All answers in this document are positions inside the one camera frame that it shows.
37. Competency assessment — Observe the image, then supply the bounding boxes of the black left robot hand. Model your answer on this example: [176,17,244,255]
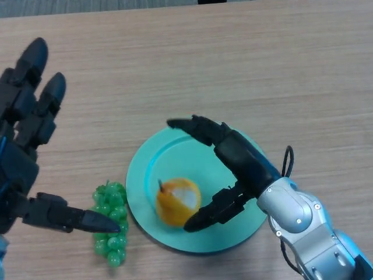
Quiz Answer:
[0,37,122,234]

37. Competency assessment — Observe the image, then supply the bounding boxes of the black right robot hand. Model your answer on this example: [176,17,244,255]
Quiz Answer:
[166,114,282,233]

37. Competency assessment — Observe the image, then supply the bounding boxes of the yellow pear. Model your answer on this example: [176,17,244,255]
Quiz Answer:
[155,177,202,228]

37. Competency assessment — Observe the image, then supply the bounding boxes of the green round plate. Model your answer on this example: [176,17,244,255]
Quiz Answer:
[125,127,269,254]

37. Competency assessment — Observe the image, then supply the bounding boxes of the green grape bunch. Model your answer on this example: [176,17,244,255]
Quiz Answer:
[92,180,129,268]

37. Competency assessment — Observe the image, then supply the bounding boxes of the black looped wrist cable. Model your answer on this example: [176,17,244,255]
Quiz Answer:
[281,145,295,179]

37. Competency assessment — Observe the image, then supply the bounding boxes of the thin black forearm cable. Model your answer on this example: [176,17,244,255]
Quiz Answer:
[279,236,304,277]

